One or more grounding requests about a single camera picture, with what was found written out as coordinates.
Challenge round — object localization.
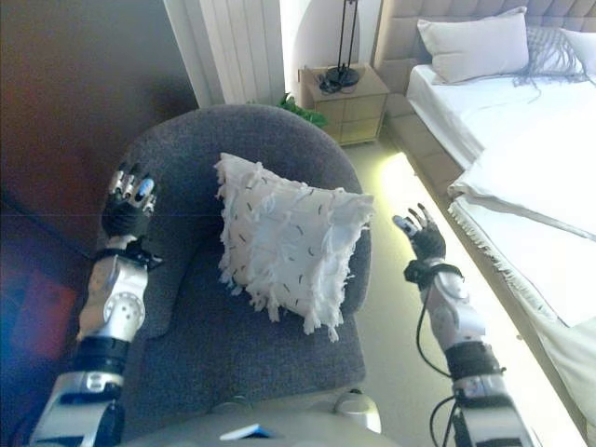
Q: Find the robot right leg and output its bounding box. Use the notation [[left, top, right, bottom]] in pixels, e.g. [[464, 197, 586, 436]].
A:
[[332, 387, 384, 433]]

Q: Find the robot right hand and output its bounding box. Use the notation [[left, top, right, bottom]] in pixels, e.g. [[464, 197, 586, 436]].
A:
[[392, 203, 448, 262]]

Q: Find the brown wooden wardrobe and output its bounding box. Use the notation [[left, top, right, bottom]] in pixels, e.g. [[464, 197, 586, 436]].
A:
[[0, 184, 102, 374]]

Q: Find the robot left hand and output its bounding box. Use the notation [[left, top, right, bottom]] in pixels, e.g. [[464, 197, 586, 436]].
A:
[[101, 160, 159, 240]]

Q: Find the green potted plant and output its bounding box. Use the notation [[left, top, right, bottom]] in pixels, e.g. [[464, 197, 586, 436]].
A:
[[276, 92, 330, 129]]

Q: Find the white fringed cushion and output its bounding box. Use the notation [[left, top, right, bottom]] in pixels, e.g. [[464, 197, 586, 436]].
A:
[[213, 152, 376, 344]]

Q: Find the grey patterned fringed pillow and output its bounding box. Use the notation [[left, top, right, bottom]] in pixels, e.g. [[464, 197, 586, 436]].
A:
[[511, 25, 596, 90]]

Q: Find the plain white pillow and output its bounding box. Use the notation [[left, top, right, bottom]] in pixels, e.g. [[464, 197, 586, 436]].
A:
[[416, 6, 532, 87]]

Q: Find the beige upholstered bed frame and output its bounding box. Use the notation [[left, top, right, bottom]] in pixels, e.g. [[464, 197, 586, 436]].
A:
[[372, 0, 596, 437]]

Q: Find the robot left leg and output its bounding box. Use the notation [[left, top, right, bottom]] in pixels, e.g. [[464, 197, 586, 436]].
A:
[[210, 394, 256, 414]]

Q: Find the grey fabric armchair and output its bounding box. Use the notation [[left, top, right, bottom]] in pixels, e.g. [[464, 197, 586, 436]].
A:
[[111, 102, 373, 430]]

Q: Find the white ribbed radiator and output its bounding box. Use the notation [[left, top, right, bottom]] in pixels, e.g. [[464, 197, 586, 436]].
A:
[[162, 0, 287, 109]]

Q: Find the grey robot torso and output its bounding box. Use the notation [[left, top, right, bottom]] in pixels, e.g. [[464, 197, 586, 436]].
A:
[[139, 394, 388, 447]]

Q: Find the white bed duvet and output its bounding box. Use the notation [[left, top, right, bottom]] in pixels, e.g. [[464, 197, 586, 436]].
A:
[[405, 62, 596, 244]]

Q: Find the beige bedside table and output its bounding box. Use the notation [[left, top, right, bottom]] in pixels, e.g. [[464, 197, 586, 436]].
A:
[[297, 62, 391, 147]]

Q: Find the cream fringed blanket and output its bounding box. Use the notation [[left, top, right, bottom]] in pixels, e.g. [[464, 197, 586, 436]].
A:
[[445, 184, 596, 423]]

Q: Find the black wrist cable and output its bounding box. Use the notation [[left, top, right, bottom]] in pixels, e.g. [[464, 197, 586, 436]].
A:
[[414, 287, 463, 447]]

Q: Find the robot leg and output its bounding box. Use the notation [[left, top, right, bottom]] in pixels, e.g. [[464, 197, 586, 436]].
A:
[[210, 394, 256, 414], [332, 387, 384, 433]]

